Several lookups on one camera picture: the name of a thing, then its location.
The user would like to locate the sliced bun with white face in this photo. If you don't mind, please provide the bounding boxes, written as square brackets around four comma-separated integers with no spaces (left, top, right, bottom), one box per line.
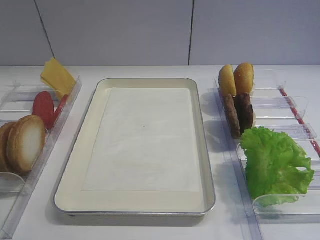
[6,115,46,176]

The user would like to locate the brown meat patty left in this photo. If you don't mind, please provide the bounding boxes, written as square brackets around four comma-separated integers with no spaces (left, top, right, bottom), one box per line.
[224,94,241,139]

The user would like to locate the dark meat patty right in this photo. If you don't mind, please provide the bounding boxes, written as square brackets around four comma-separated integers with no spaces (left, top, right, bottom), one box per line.
[234,93,254,135]

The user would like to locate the red tomato slice rear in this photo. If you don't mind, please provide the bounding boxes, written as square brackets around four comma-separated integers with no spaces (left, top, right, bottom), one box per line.
[52,94,69,123]

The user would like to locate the red tomato slice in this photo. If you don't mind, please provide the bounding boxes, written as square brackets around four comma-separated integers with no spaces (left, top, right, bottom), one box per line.
[52,94,69,123]
[32,91,54,130]

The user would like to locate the yellow cheese slices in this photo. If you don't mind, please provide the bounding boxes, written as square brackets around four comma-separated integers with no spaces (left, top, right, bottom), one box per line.
[40,57,76,100]

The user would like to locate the red tomato slice front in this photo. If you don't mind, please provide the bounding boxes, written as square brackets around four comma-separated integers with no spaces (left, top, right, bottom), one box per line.
[32,91,54,130]

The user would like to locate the green lettuce leaf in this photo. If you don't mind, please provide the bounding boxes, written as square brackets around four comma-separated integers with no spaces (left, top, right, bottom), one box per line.
[240,126,315,207]

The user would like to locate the white paper liner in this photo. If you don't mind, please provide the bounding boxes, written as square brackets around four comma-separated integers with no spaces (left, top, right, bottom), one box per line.
[82,88,200,192]

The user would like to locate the cream metal tray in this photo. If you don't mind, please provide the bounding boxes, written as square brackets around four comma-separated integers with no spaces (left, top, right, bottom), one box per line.
[54,78,216,216]

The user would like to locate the yellow bun half left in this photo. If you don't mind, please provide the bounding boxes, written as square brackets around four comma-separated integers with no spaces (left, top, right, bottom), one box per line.
[218,64,237,97]

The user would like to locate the golden bun half right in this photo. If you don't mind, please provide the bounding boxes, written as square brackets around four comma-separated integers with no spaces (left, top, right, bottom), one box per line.
[233,62,255,94]

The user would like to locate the clear acrylic right rack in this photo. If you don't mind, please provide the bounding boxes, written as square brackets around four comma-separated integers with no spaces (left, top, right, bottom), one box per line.
[214,69,320,240]

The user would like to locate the clear acrylic rack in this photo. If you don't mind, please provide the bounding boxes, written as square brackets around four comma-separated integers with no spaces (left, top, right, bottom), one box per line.
[214,69,320,240]
[0,78,82,240]

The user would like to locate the clear acrylic left rack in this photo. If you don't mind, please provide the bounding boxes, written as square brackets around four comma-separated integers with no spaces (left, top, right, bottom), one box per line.
[0,78,82,240]

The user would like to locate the brown bun half left rack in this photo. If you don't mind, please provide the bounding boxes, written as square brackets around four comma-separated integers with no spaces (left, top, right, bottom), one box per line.
[0,121,16,173]

